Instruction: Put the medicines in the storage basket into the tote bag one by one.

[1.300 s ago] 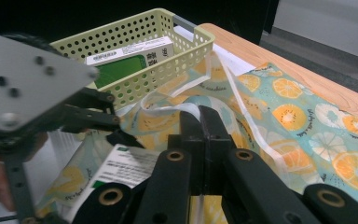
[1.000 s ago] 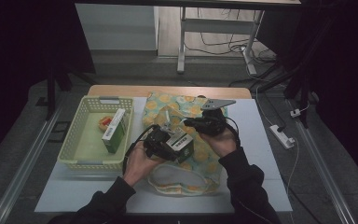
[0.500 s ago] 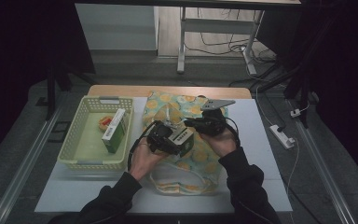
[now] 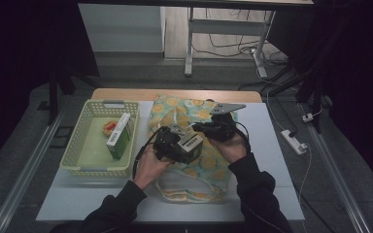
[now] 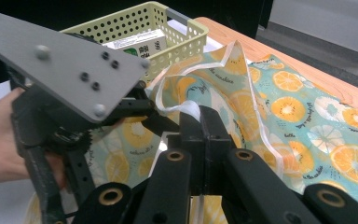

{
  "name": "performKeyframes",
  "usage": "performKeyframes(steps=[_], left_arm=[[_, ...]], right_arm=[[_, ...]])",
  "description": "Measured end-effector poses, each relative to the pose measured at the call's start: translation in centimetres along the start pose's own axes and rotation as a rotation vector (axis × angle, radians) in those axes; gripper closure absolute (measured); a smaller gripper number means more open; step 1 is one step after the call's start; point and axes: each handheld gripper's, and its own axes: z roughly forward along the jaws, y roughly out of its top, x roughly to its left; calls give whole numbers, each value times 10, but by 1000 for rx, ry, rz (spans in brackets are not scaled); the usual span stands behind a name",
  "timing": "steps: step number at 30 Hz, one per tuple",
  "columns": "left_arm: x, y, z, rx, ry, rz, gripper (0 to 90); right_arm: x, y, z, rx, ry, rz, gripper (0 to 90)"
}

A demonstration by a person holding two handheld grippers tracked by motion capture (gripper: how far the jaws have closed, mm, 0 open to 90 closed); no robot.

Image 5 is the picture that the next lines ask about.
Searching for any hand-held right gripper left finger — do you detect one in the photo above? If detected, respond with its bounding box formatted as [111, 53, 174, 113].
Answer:
[167, 111, 205, 194]

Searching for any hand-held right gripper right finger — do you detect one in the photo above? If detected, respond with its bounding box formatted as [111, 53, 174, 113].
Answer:
[200, 105, 236, 194]

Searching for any white and green box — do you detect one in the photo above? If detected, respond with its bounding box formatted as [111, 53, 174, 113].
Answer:
[103, 28, 168, 61]

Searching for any citrus print tote bag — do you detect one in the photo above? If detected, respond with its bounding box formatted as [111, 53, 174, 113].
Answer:
[22, 40, 358, 224]

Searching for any pale green perforated basket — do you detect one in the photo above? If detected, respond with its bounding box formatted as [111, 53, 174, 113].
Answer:
[60, 1, 210, 84]

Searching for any wooden table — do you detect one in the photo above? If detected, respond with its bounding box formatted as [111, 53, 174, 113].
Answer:
[195, 16, 358, 121]

